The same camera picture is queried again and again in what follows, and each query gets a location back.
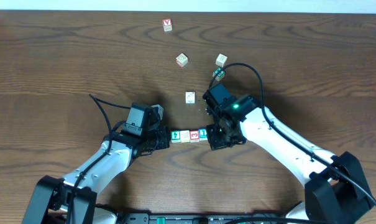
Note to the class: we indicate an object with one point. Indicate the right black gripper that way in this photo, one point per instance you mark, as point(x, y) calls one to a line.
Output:
point(215, 143)

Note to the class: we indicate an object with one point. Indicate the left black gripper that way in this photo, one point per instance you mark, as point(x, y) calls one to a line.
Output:
point(164, 139)

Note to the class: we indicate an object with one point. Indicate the green number 5 block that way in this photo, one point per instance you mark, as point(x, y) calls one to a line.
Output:
point(175, 136)

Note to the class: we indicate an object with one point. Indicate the blue letter I block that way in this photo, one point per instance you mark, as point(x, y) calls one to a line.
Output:
point(203, 134)

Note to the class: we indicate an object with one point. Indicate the plain beige wooden block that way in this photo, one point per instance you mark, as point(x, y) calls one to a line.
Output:
point(185, 136)

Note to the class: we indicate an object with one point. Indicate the red number 3 block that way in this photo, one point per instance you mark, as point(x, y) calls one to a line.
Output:
point(194, 136)

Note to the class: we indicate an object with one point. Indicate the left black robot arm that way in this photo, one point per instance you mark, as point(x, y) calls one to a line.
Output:
point(76, 193)

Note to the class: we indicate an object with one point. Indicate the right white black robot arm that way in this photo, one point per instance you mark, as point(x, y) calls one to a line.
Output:
point(336, 190)

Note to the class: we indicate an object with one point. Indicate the white airplane picture block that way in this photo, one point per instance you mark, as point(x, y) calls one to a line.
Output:
point(190, 97)

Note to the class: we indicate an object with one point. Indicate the green J letter block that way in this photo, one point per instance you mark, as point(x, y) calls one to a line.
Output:
point(219, 73)

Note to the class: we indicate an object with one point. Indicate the plain wooden picture block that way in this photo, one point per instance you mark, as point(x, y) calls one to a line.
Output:
point(221, 60)

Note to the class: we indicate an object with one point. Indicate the red U side block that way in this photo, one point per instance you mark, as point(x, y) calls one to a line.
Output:
point(182, 60)

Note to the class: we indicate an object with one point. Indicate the red V letter block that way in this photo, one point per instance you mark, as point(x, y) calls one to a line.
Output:
point(167, 25)

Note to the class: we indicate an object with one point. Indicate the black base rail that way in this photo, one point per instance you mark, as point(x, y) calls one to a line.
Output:
point(186, 218)

